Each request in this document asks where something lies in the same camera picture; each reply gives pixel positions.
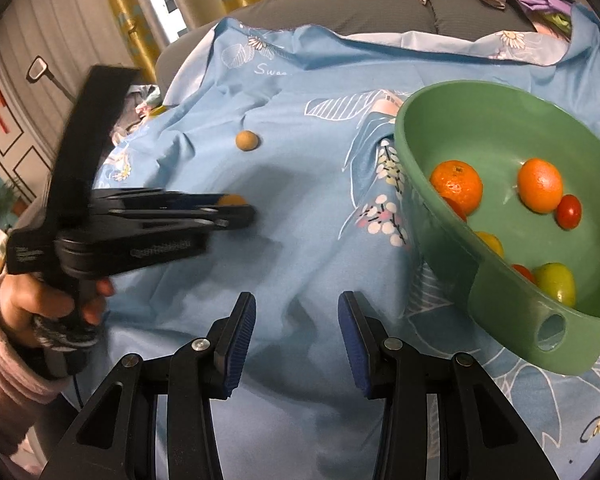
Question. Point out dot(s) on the person's left hand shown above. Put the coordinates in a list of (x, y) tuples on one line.
[(25, 300)]

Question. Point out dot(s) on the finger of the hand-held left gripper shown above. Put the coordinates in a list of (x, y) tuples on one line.
[(180, 220), (155, 197)]

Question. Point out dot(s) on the orange tangerine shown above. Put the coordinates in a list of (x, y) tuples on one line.
[(456, 185), (540, 185)]

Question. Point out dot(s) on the green mango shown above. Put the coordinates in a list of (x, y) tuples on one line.
[(557, 282)]

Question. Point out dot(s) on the mixed clothes pile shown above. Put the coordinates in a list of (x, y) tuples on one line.
[(140, 105)]

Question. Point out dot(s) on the person's left forearm pink sleeve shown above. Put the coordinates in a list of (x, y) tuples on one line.
[(10, 390)]

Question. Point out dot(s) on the window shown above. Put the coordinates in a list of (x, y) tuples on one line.
[(160, 0)]

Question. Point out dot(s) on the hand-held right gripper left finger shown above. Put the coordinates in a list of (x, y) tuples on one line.
[(242, 345)]

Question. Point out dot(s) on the yellow curtain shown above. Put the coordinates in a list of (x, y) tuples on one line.
[(125, 20)]

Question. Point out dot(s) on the round tan longan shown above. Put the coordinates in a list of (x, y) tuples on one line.
[(246, 140), (232, 200)]

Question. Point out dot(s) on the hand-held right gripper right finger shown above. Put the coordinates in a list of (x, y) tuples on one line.
[(352, 345)]

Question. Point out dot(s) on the green plastic basin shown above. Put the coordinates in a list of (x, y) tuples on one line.
[(505, 310)]

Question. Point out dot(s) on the small yellow-green fruit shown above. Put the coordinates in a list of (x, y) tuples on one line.
[(491, 243)]

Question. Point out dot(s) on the blue floral cloth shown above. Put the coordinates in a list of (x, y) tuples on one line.
[(305, 185)]

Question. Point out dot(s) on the red cherry tomato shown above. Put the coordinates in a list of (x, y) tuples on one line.
[(568, 211), (524, 272)]

